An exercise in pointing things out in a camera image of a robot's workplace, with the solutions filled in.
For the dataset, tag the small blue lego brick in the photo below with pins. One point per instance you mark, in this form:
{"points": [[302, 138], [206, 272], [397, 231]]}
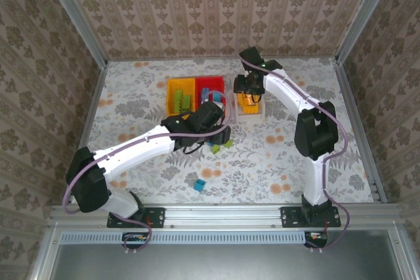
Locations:
{"points": [[216, 97]]}

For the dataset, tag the long green lego brick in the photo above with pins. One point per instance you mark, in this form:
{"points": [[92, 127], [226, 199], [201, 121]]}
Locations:
{"points": [[178, 99]]}

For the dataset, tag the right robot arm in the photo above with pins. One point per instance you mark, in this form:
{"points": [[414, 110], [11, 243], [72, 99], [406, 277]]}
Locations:
{"points": [[316, 135]]}

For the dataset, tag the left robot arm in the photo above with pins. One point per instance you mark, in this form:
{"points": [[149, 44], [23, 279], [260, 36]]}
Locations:
{"points": [[138, 149]]}

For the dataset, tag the yellow-green lego brick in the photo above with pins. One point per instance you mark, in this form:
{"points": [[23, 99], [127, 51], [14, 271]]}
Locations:
{"points": [[227, 144]]}

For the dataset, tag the orange lego brick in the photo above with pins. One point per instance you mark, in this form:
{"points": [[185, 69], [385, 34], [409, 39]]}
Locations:
{"points": [[247, 98]]}

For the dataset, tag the orange lego plate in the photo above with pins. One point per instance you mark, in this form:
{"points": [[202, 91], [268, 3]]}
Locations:
{"points": [[251, 109]]}

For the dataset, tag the white plastic bin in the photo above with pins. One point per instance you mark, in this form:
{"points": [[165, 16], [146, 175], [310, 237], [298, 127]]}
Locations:
{"points": [[238, 114]]}

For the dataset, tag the red plastic bin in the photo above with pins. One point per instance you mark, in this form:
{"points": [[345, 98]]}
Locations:
{"points": [[210, 83]]}

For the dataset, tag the yellow plastic bin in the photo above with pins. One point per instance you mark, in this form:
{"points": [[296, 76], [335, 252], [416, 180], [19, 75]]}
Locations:
{"points": [[170, 96]]}

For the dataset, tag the floral tablecloth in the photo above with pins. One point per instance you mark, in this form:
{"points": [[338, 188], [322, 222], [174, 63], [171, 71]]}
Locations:
{"points": [[279, 162]]}

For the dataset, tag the small connector board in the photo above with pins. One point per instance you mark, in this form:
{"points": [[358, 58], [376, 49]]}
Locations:
{"points": [[134, 238], [316, 237]]}

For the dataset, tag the grey metal panel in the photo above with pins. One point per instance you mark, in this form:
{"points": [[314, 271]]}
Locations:
{"points": [[213, 263]]}

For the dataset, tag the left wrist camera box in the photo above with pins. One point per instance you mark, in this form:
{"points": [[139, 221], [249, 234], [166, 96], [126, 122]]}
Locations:
{"points": [[210, 112]]}

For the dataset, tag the thin aluminium rail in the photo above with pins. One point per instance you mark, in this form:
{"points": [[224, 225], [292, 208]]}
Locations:
{"points": [[197, 57]]}

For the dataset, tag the wide aluminium mounting rail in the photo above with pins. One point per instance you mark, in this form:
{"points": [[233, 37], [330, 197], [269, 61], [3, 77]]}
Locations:
{"points": [[223, 217]]}

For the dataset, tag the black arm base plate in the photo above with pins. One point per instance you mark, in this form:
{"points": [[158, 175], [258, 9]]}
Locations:
{"points": [[290, 217], [154, 217]]}

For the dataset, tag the aluminium side rail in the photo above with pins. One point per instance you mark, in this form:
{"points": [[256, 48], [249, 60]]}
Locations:
{"points": [[88, 122], [361, 129]]}

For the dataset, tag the aluminium frame post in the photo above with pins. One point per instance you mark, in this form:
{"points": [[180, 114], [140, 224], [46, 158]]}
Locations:
{"points": [[73, 14], [367, 14]]}

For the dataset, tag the aluminium frame bar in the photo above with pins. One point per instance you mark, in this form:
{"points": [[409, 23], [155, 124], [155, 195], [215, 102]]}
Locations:
{"points": [[44, 257], [405, 253]]}

